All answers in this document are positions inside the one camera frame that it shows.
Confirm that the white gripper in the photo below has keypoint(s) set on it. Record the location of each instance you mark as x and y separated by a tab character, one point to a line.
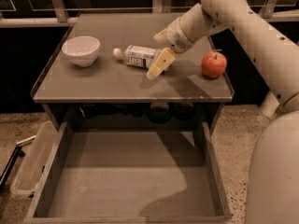
175	37

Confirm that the blue labelled plastic bottle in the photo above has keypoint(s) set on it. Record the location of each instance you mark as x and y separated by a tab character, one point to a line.
137	56

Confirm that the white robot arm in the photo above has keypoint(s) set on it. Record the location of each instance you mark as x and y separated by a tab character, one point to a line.
273	188

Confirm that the grey cabinet with top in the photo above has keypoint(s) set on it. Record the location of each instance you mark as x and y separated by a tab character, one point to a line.
108	81

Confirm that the open grey top drawer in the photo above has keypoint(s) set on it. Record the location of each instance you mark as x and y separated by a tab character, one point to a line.
98	176

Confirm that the red apple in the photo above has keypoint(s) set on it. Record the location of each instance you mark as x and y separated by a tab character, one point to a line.
213	64

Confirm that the white ceramic bowl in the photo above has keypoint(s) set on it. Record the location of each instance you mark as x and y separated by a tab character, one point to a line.
81	50

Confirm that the clear plastic bin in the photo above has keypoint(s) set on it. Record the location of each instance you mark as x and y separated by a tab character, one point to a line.
34	162

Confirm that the black flat object on floor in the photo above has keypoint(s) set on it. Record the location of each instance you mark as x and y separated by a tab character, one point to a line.
16	153

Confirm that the metal railing frame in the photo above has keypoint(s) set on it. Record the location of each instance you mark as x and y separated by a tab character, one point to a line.
47	13

